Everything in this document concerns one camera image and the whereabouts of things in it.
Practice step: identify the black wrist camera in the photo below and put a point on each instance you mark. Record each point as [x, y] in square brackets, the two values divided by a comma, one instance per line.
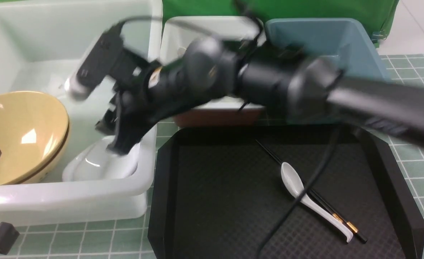
[96, 63]

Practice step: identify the large white plastic tub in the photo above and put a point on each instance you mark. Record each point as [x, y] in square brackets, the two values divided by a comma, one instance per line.
[41, 58]

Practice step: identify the black chopstick gold band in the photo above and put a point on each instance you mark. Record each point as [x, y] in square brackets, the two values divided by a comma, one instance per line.
[313, 200]
[312, 193]

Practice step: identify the small white square dish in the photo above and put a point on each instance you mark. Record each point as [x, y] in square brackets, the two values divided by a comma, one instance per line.
[96, 163]

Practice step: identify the yellow noodle bowl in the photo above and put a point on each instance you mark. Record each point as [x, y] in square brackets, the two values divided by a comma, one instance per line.
[34, 130]

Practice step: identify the black plastic serving tray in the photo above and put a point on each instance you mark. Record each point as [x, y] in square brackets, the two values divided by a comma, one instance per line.
[217, 194]

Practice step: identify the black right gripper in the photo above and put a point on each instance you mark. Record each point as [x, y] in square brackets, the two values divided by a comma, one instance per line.
[144, 93]

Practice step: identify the green fabric backdrop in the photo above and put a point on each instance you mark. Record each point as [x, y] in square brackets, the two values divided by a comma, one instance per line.
[376, 16]

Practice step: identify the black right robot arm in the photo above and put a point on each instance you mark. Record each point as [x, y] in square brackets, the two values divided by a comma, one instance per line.
[256, 77]

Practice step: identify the blue plastic bin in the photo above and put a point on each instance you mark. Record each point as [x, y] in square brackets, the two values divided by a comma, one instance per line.
[359, 43]

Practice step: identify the white and brown spoon bin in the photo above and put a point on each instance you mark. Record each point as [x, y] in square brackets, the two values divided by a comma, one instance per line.
[175, 40]

